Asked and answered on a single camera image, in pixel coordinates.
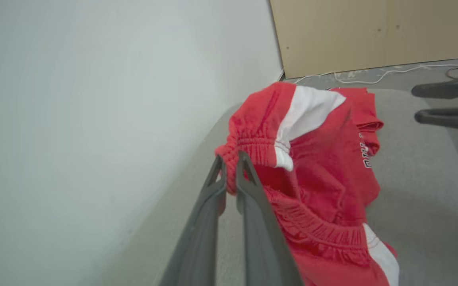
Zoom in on white floor cable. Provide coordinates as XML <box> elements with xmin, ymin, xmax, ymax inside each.
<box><xmin>293</xmin><ymin>62</ymin><xmax>458</xmax><ymax>85</ymax></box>

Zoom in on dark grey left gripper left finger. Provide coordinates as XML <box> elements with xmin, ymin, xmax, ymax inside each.
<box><xmin>159</xmin><ymin>156</ymin><xmax>227</xmax><ymax>286</ymax></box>

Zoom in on red shorts with white stripe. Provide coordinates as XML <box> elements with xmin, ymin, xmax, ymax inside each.
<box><xmin>215</xmin><ymin>82</ymin><xmax>400</xmax><ymax>286</ymax></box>

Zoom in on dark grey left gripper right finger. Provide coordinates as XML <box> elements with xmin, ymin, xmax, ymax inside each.
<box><xmin>236</xmin><ymin>151</ymin><xmax>305</xmax><ymax>286</ymax></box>

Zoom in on beige wooden panel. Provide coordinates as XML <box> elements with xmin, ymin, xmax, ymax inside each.
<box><xmin>270</xmin><ymin>0</ymin><xmax>458</xmax><ymax>79</ymax></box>

